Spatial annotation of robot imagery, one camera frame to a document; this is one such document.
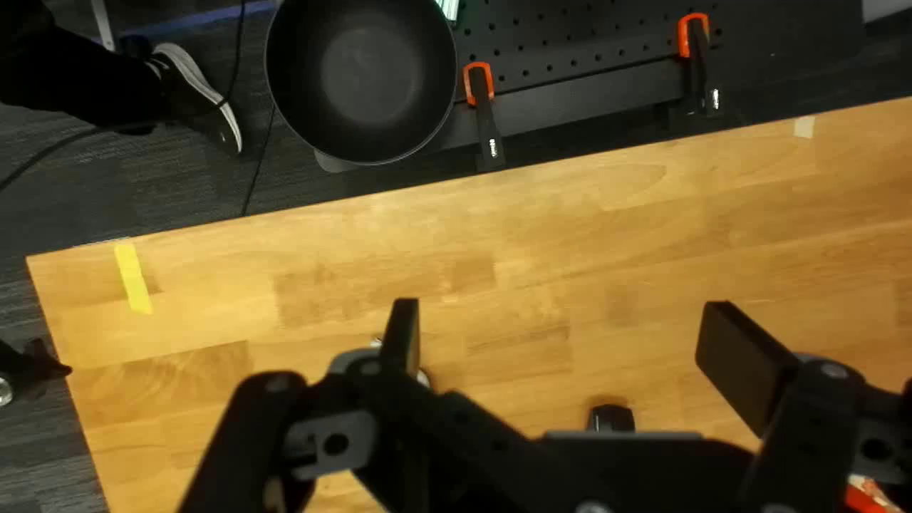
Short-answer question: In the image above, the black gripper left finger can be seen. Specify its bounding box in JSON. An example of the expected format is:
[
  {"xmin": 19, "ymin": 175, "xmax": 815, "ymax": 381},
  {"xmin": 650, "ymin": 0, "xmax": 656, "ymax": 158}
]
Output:
[{"xmin": 176, "ymin": 297, "xmax": 535, "ymax": 513}]

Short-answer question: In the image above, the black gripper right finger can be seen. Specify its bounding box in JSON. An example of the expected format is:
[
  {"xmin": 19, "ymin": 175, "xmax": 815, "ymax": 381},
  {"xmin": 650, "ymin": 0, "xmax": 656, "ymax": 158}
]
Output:
[{"xmin": 694, "ymin": 300, "xmax": 912, "ymax": 513}]

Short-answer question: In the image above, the yellow tape strip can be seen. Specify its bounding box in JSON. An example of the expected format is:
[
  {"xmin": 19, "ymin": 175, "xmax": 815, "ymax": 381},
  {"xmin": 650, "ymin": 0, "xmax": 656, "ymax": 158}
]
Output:
[{"xmin": 110, "ymin": 240, "xmax": 156, "ymax": 316}]

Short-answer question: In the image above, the black table edge clamp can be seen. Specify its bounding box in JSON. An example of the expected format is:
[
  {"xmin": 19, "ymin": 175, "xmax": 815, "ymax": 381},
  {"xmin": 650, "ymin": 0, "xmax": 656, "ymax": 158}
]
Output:
[{"xmin": 0, "ymin": 334, "xmax": 74, "ymax": 410}]

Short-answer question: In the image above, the black white sneaker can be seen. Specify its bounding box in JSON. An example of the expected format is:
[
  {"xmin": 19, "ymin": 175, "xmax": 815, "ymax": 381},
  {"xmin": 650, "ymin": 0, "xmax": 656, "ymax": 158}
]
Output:
[{"xmin": 139, "ymin": 41, "xmax": 248, "ymax": 158}]

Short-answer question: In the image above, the black round pan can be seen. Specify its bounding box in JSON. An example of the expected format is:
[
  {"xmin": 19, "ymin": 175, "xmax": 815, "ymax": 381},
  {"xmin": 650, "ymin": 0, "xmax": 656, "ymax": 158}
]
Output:
[{"xmin": 263, "ymin": 0, "xmax": 461, "ymax": 171}]

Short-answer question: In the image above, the black pegboard panel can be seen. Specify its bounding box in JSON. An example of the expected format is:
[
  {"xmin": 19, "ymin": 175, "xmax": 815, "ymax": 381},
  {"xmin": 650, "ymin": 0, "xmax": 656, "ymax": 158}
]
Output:
[{"xmin": 442, "ymin": 0, "xmax": 727, "ymax": 155}]

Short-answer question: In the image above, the dark trouser leg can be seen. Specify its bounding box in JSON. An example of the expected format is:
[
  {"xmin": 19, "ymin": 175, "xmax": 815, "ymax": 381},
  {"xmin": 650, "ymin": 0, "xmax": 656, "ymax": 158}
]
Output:
[{"xmin": 0, "ymin": 0, "xmax": 164, "ymax": 132}]

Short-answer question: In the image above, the black floor cable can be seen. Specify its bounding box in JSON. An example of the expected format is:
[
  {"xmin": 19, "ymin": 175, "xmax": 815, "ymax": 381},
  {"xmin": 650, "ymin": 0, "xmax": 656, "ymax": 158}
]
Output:
[{"xmin": 226, "ymin": 0, "xmax": 280, "ymax": 220}]

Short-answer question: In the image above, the orange handled black clamp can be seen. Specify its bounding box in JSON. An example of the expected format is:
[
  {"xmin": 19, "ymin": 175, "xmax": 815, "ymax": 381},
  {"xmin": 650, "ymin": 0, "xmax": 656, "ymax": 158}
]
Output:
[
  {"xmin": 458, "ymin": 61, "xmax": 506, "ymax": 171},
  {"xmin": 673, "ymin": 8, "xmax": 727, "ymax": 119}
]

